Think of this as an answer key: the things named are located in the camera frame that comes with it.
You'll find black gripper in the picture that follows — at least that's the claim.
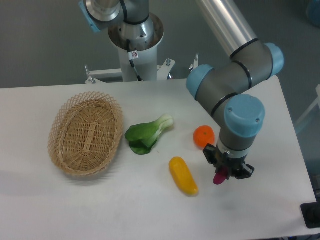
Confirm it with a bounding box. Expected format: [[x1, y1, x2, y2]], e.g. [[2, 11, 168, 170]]
[[202, 143, 255, 180]]

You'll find purple sweet potato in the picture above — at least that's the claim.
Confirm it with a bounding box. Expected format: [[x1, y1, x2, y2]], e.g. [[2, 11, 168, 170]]
[[213, 169, 228, 185]]

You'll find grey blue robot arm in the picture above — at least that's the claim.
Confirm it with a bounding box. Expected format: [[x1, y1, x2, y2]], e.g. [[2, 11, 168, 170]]
[[79, 0, 284, 185]]

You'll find orange tangerine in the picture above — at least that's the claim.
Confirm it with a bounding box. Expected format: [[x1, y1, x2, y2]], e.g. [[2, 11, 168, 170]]
[[193, 125, 215, 149]]

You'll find green bok choy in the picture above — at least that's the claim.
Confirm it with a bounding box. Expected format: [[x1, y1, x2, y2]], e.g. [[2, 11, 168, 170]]
[[124, 114, 174, 155]]

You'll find black device at table edge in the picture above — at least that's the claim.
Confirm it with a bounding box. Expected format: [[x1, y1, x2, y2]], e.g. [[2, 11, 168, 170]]
[[300, 202, 320, 229]]

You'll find woven wicker basket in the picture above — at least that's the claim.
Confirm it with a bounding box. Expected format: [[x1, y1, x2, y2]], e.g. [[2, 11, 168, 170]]
[[48, 91, 124, 177]]

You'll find white metal frame right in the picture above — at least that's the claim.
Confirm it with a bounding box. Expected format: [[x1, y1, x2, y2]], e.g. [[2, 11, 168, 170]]
[[294, 85, 320, 129]]

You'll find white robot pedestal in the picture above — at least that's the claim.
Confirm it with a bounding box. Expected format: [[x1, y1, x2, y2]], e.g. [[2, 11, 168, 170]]
[[85, 13, 176, 84]]

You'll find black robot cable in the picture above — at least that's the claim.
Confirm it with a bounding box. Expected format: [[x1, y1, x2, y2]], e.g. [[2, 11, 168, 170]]
[[125, 39, 144, 82]]

